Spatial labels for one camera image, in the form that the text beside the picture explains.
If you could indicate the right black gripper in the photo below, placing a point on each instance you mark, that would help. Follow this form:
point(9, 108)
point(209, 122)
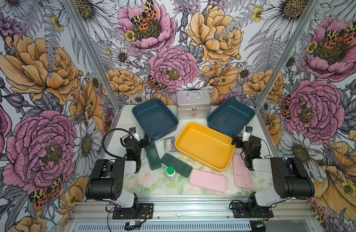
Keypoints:
point(238, 142)

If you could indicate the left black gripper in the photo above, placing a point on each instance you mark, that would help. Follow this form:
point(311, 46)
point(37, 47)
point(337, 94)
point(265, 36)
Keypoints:
point(143, 142)

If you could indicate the dark green pencil case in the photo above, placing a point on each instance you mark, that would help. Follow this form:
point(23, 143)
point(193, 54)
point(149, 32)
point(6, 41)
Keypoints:
point(153, 156)

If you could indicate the teal storage tray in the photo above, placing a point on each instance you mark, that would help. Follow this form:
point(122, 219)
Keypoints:
point(155, 119)
point(230, 117)

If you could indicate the yellow storage tray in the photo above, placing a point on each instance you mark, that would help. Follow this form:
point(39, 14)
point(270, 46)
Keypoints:
point(205, 145)

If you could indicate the dark green pencil case slanted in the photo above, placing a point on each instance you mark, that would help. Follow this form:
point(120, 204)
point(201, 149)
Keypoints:
point(180, 167)

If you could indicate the silver metal first-aid case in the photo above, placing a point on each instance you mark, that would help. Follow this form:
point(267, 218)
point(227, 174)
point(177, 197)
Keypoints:
point(193, 104)

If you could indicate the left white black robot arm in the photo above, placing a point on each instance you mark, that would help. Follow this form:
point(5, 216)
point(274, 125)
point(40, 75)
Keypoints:
point(106, 180)

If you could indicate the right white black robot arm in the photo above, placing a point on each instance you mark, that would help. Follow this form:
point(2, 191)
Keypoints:
point(290, 180)

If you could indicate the pink pencil case right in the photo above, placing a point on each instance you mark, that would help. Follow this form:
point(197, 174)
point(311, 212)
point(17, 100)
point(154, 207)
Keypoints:
point(242, 178)

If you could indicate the pink pencil case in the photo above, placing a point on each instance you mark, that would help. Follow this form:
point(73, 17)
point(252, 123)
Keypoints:
point(207, 180)
point(242, 178)

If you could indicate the pink pencil case lower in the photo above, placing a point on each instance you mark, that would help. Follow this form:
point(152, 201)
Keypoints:
point(207, 180)

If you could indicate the small clear packet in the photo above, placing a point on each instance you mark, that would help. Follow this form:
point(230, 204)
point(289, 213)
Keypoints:
point(169, 144)

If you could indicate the green cap white bottle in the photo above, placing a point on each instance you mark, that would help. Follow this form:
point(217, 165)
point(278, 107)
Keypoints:
point(171, 173)

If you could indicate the floral table mat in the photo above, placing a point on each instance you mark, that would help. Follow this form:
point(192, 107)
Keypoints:
point(153, 182)

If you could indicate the small green circuit board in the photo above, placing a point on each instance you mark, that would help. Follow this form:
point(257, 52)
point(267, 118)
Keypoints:
point(131, 225)

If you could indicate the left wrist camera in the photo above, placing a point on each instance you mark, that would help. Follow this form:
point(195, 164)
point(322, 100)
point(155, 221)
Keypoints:
point(134, 132)

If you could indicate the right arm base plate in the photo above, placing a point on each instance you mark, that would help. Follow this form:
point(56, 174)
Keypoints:
point(245, 210)

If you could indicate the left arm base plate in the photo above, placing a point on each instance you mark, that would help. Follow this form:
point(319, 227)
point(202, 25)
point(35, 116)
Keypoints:
point(144, 210)

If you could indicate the aluminium front rail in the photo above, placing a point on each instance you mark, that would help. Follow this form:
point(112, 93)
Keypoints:
point(191, 208)

